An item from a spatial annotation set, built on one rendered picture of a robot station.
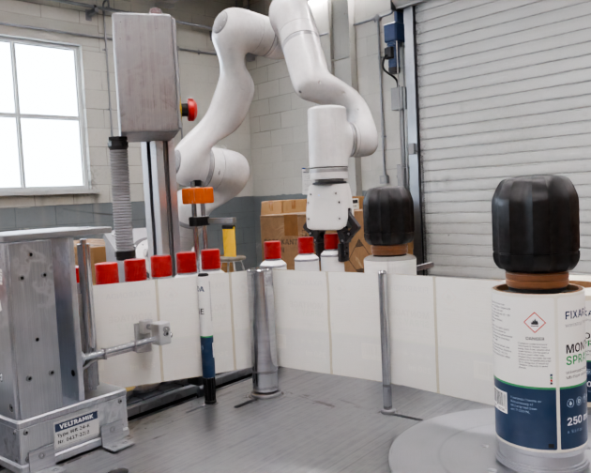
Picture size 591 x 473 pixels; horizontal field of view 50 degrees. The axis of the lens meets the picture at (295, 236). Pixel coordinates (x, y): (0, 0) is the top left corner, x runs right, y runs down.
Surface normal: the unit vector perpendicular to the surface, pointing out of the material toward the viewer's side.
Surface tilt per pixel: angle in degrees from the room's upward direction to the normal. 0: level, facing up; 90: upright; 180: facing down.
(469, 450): 0
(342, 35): 90
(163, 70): 90
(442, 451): 0
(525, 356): 90
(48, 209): 90
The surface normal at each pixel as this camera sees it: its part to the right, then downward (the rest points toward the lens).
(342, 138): 0.47, 0.07
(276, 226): -0.65, 0.08
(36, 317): 0.77, 0.00
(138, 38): 0.26, 0.05
